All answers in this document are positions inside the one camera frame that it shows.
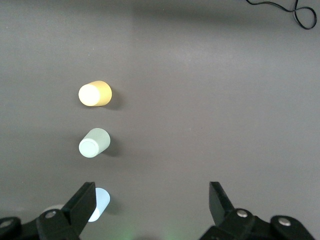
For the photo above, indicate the pale green plastic cup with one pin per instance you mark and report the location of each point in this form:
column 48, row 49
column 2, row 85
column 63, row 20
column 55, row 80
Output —
column 93, row 143

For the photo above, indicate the light blue plastic cup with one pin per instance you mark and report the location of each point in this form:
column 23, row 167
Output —
column 102, row 202

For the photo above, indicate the yellow plastic cup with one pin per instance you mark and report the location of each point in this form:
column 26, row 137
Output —
column 96, row 93

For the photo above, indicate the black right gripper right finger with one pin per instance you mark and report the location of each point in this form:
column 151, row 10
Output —
column 218, row 205

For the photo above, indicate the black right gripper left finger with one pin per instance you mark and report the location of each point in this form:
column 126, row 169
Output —
column 82, row 205

